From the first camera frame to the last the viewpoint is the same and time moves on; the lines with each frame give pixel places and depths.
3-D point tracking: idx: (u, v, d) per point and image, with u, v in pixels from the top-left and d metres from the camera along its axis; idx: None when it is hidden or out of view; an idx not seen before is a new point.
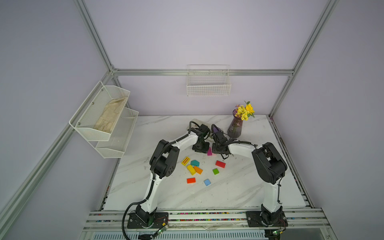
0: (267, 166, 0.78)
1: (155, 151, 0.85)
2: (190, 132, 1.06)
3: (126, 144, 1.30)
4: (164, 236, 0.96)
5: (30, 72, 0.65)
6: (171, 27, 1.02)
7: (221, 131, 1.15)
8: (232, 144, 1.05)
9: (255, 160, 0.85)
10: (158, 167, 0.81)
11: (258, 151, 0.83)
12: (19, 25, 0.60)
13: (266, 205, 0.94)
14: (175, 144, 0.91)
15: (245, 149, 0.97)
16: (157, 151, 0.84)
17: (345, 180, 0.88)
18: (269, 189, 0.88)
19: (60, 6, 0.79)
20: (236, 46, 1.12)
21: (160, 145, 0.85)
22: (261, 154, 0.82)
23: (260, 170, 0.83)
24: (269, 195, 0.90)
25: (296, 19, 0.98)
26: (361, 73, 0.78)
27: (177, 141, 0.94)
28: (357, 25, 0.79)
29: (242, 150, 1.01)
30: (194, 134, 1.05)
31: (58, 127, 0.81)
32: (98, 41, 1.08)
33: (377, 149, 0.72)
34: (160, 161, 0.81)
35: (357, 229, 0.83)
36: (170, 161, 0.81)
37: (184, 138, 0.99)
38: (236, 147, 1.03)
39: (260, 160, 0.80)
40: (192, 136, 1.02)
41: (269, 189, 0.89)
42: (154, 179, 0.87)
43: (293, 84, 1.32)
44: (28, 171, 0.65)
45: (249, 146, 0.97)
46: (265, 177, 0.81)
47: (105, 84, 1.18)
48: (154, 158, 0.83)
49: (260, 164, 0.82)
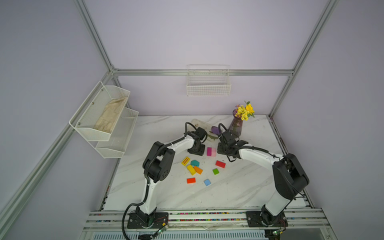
0: (291, 183, 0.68)
1: (148, 154, 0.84)
2: (185, 136, 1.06)
3: (126, 144, 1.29)
4: (164, 236, 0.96)
5: (31, 72, 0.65)
6: (171, 28, 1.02)
7: (228, 132, 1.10)
8: (244, 149, 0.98)
9: (275, 174, 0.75)
10: (152, 171, 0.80)
11: (280, 165, 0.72)
12: (20, 25, 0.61)
13: (268, 208, 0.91)
14: (170, 147, 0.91)
15: (261, 157, 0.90)
16: (151, 154, 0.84)
17: (345, 180, 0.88)
18: (276, 199, 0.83)
19: (60, 6, 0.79)
20: (236, 47, 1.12)
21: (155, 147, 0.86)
22: (283, 169, 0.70)
23: (279, 185, 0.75)
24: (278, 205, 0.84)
25: (296, 19, 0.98)
26: (361, 73, 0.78)
27: (172, 144, 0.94)
28: (357, 24, 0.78)
29: (256, 158, 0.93)
30: (190, 137, 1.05)
31: (59, 127, 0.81)
32: (98, 41, 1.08)
33: (377, 149, 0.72)
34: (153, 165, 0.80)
35: (357, 229, 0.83)
36: (164, 164, 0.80)
37: (180, 141, 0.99)
38: (251, 154, 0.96)
39: (283, 176, 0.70)
40: (187, 139, 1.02)
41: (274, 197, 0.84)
42: (148, 183, 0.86)
43: (293, 85, 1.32)
44: (28, 170, 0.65)
45: (266, 155, 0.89)
46: (285, 193, 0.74)
47: (105, 84, 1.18)
48: (148, 161, 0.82)
49: (281, 179, 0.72)
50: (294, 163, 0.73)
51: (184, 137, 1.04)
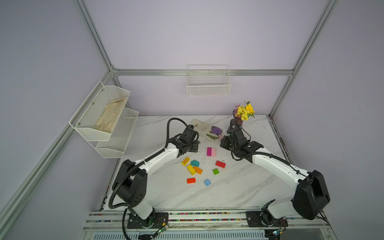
0: (314, 206, 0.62)
1: (117, 176, 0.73)
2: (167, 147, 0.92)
3: (126, 144, 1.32)
4: (164, 236, 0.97)
5: (31, 72, 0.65)
6: (172, 27, 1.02)
7: (241, 131, 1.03)
8: (261, 156, 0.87)
9: (297, 192, 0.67)
10: (122, 194, 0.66)
11: (306, 186, 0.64)
12: (19, 25, 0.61)
13: (271, 209, 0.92)
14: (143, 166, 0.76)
15: (282, 171, 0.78)
16: (119, 176, 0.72)
17: (345, 180, 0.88)
18: (286, 209, 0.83)
19: (60, 6, 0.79)
20: (236, 47, 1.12)
21: (124, 166, 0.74)
22: (310, 190, 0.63)
23: (298, 204, 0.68)
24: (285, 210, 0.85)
25: (296, 19, 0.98)
26: (361, 73, 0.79)
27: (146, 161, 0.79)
28: (357, 25, 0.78)
29: (274, 169, 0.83)
30: (171, 148, 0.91)
31: (59, 127, 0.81)
32: (98, 41, 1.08)
33: (377, 149, 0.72)
34: (122, 187, 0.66)
35: (357, 229, 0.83)
36: (135, 187, 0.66)
37: (157, 155, 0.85)
38: (269, 163, 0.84)
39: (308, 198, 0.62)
40: (167, 152, 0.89)
41: (284, 206, 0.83)
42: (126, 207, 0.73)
43: (293, 85, 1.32)
44: (29, 170, 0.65)
45: (289, 169, 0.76)
46: (302, 212, 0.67)
47: (105, 84, 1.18)
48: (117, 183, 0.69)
49: (302, 199, 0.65)
50: (320, 183, 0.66)
51: (164, 149, 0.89)
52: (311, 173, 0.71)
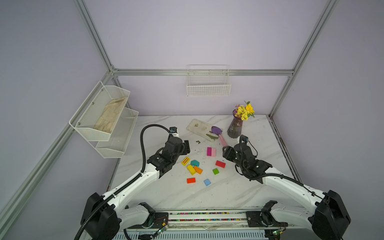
0: (335, 229, 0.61)
1: (83, 212, 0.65)
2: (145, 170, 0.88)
3: (126, 144, 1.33)
4: (164, 236, 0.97)
5: (31, 71, 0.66)
6: (171, 28, 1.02)
7: (249, 150, 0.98)
8: (273, 179, 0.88)
9: (316, 215, 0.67)
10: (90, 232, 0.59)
11: (324, 209, 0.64)
12: (19, 25, 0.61)
13: (274, 214, 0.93)
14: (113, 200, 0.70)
15: (296, 193, 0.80)
16: (86, 212, 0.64)
17: (345, 180, 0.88)
18: (296, 220, 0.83)
19: (60, 6, 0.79)
20: (235, 47, 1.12)
21: (91, 202, 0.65)
22: (327, 212, 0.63)
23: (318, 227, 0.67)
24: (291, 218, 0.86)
25: (296, 19, 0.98)
26: (360, 72, 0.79)
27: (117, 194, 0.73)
28: (357, 24, 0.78)
29: (286, 190, 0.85)
30: (148, 173, 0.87)
31: (59, 127, 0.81)
32: (98, 41, 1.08)
33: (377, 149, 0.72)
34: (90, 225, 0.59)
35: (357, 229, 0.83)
36: (102, 223, 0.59)
37: (131, 183, 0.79)
38: (281, 184, 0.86)
39: (328, 221, 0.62)
40: (144, 178, 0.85)
41: (294, 218, 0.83)
42: None
43: (293, 84, 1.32)
44: (29, 170, 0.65)
45: (304, 190, 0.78)
46: (323, 235, 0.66)
47: (105, 84, 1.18)
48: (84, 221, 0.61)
49: (322, 223, 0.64)
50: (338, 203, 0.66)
51: (141, 175, 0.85)
52: (327, 193, 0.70)
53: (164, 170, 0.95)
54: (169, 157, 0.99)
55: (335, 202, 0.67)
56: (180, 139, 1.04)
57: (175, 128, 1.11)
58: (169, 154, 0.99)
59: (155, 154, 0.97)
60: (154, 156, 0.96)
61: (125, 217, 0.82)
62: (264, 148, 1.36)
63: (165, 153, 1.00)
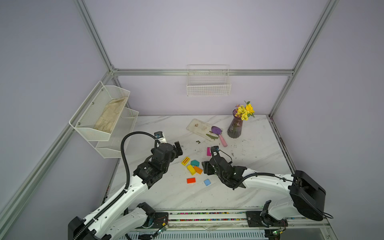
0: (315, 206, 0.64)
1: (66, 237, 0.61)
2: (130, 184, 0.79)
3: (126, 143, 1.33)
4: (164, 236, 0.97)
5: (30, 71, 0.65)
6: (171, 27, 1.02)
7: (222, 158, 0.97)
8: (249, 179, 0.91)
9: (294, 200, 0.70)
10: None
11: (297, 190, 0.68)
12: (20, 25, 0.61)
13: (272, 213, 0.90)
14: (94, 225, 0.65)
15: (272, 184, 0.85)
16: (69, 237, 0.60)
17: (345, 180, 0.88)
18: (289, 211, 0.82)
19: (60, 6, 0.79)
20: (235, 47, 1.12)
21: (72, 226, 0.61)
22: (302, 193, 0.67)
23: (301, 209, 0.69)
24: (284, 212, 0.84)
25: (296, 18, 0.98)
26: (361, 72, 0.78)
27: (98, 217, 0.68)
28: (357, 24, 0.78)
29: (263, 185, 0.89)
30: (133, 188, 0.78)
31: (58, 127, 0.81)
32: (98, 41, 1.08)
33: (378, 149, 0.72)
34: None
35: (357, 229, 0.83)
36: None
37: (113, 203, 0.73)
38: (257, 182, 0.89)
39: (305, 201, 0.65)
40: (128, 194, 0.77)
41: (287, 210, 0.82)
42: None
43: (293, 85, 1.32)
44: (29, 170, 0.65)
45: (276, 181, 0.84)
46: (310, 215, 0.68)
47: (105, 84, 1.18)
48: None
49: (302, 204, 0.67)
50: (307, 180, 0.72)
51: (125, 191, 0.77)
52: (295, 174, 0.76)
53: (153, 180, 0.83)
54: (159, 166, 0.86)
55: (305, 180, 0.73)
56: (171, 144, 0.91)
57: (161, 132, 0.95)
58: (159, 163, 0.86)
59: (143, 164, 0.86)
60: (141, 166, 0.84)
61: (117, 230, 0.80)
62: (264, 148, 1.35)
63: (155, 161, 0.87)
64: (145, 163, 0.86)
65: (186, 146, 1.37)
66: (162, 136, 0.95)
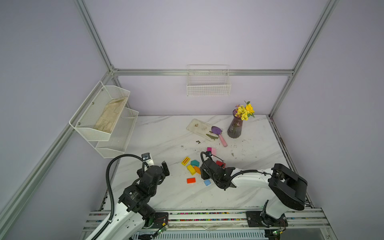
0: (292, 194, 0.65)
1: None
2: (115, 213, 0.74)
3: (126, 143, 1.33)
4: (164, 236, 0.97)
5: (30, 71, 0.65)
6: (171, 27, 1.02)
7: (211, 162, 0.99)
8: (235, 178, 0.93)
9: (275, 192, 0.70)
10: None
11: (274, 181, 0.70)
12: (20, 26, 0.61)
13: (270, 212, 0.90)
14: None
15: (254, 180, 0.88)
16: None
17: (345, 180, 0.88)
18: (282, 207, 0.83)
19: (60, 6, 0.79)
20: (235, 47, 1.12)
21: None
22: (279, 183, 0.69)
23: (283, 201, 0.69)
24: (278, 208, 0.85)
25: (296, 18, 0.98)
26: (361, 72, 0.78)
27: None
28: (357, 24, 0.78)
29: (248, 181, 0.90)
30: (118, 217, 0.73)
31: (58, 127, 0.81)
32: (98, 41, 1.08)
33: (377, 149, 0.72)
34: None
35: (357, 229, 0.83)
36: None
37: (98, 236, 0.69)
38: (242, 179, 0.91)
39: (283, 191, 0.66)
40: (113, 224, 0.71)
41: (280, 206, 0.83)
42: None
43: (293, 85, 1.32)
44: (29, 170, 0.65)
45: (257, 176, 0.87)
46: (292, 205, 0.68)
47: (105, 84, 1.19)
48: None
49: (282, 195, 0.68)
50: (285, 172, 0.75)
51: (109, 221, 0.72)
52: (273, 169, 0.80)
53: (140, 205, 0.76)
54: (147, 190, 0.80)
55: (284, 172, 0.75)
56: (161, 168, 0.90)
57: (148, 154, 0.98)
58: (147, 186, 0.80)
59: (129, 187, 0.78)
60: (127, 190, 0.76)
61: None
62: (264, 148, 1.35)
63: (143, 184, 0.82)
64: (132, 186, 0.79)
65: (186, 146, 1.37)
66: (149, 158, 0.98)
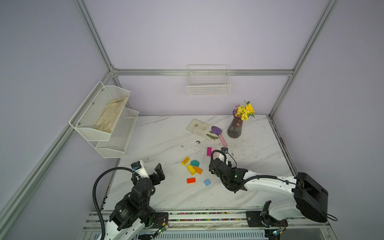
0: (319, 207, 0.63)
1: None
2: (106, 233, 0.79)
3: (126, 143, 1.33)
4: (164, 236, 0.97)
5: (30, 71, 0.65)
6: (171, 27, 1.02)
7: (222, 162, 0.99)
8: (251, 181, 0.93)
9: (297, 202, 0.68)
10: None
11: (301, 192, 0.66)
12: (20, 25, 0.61)
13: (272, 214, 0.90)
14: None
15: (274, 187, 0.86)
16: None
17: (345, 180, 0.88)
18: (290, 212, 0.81)
19: (60, 6, 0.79)
20: (235, 47, 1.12)
21: None
22: (306, 194, 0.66)
23: (305, 212, 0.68)
24: (284, 212, 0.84)
25: (296, 19, 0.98)
26: (361, 72, 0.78)
27: None
28: (357, 25, 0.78)
29: (265, 187, 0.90)
30: (109, 236, 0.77)
31: (59, 127, 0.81)
32: (98, 41, 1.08)
33: (377, 149, 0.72)
34: None
35: (357, 229, 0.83)
36: None
37: None
38: (259, 185, 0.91)
39: (310, 204, 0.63)
40: None
41: (288, 211, 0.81)
42: None
43: (293, 85, 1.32)
44: (29, 170, 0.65)
45: (279, 184, 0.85)
46: (313, 216, 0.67)
47: (105, 84, 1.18)
48: None
49: (306, 207, 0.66)
50: (309, 181, 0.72)
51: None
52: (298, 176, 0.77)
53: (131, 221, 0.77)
54: (138, 204, 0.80)
55: (308, 181, 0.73)
56: (150, 180, 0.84)
57: (138, 163, 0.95)
58: (137, 201, 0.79)
59: (119, 203, 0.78)
60: (117, 206, 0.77)
61: None
62: (264, 148, 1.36)
63: (132, 199, 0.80)
64: (123, 202, 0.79)
65: (186, 146, 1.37)
66: (140, 167, 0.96)
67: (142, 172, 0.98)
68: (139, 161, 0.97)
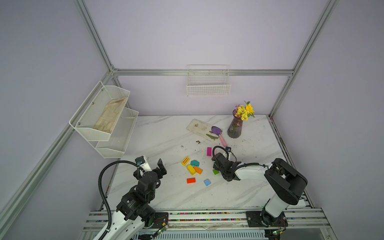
0: (287, 187, 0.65)
1: None
2: (113, 222, 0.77)
3: (126, 143, 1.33)
4: (164, 236, 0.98)
5: (30, 71, 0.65)
6: (171, 28, 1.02)
7: (222, 155, 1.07)
8: (238, 169, 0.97)
9: (270, 183, 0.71)
10: None
11: (271, 172, 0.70)
12: (19, 25, 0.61)
13: (269, 209, 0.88)
14: None
15: (254, 171, 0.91)
16: None
17: (345, 179, 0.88)
18: (280, 204, 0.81)
19: (60, 6, 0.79)
20: (235, 47, 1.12)
21: None
22: (275, 175, 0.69)
23: (280, 193, 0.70)
24: (278, 206, 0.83)
25: (296, 18, 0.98)
26: (360, 73, 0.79)
27: None
28: (358, 24, 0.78)
29: (250, 174, 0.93)
30: (116, 226, 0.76)
31: (58, 127, 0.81)
32: (98, 41, 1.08)
33: (377, 149, 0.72)
34: None
35: (357, 229, 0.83)
36: None
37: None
38: (245, 172, 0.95)
39: (278, 184, 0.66)
40: (111, 233, 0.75)
41: (277, 203, 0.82)
42: None
43: (292, 85, 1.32)
44: (29, 170, 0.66)
45: (259, 168, 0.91)
46: (287, 199, 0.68)
47: (105, 84, 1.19)
48: None
49: (278, 187, 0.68)
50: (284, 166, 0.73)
51: (108, 230, 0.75)
52: (274, 162, 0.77)
53: (137, 212, 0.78)
54: (144, 196, 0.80)
55: (284, 167, 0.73)
56: (156, 173, 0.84)
57: (142, 158, 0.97)
58: (143, 193, 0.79)
59: (126, 195, 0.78)
60: (124, 198, 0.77)
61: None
62: (264, 148, 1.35)
63: (139, 191, 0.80)
64: (129, 194, 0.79)
65: (186, 146, 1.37)
66: (144, 162, 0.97)
67: (146, 166, 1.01)
68: (142, 156, 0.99)
